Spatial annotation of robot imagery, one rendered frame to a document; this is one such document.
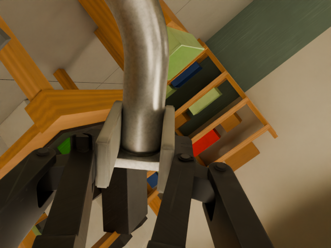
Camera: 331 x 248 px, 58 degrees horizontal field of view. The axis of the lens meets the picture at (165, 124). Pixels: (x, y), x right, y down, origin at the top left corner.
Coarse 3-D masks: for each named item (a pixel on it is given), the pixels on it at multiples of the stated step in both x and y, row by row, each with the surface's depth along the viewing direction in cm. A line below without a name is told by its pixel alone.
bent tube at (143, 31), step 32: (128, 0) 17; (128, 32) 18; (160, 32) 18; (128, 64) 19; (160, 64) 19; (128, 96) 20; (160, 96) 20; (128, 128) 21; (160, 128) 21; (128, 160) 21
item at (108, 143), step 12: (120, 108) 21; (108, 120) 19; (120, 120) 21; (108, 132) 17; (120, 132) 21; (96, 144) 16; (108, 144) 16; (120, 144) 22; (96, 156) 16; (108, 156) 16; (96, 168) 17; (108, 168) 17; (96, 180) 17; (108, 180) 17
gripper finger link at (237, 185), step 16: (208, 176) 15; (224, 176) 14; (224, 192) 13; (240, 192) 13; (208, 208) 15; (224, 208) 12; (240, 208) 12; (208, 224) 15; (224, 224) 12; (240, 224) 11; (256, 224) 11; (224, 240) 12; (240, 240) 11; (256, 240) 11
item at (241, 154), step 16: (208, 48) 569; (192, 64) 545; (176, 80) 556; (224, 80) 554; (208, 96) 542; (176, 112) 553; (192, 112) 554; (256, 112) 516; (176, 128) 569; (208, 128) 539; (224, 128) 543; (272, 128) 552; (192, 144) 560; (208, 144) 553; (240, 144) 526; (224, 160) 542; (240, 160) 540
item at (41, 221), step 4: (44, 216) 584; (40, 220) 576; (44, 220) 590; (36, 224) 576; (40, 224) 578; (44, 224) 584; (32, 228) 554; (36, 228) 562; (40, 228) 574; (36, 232) 556
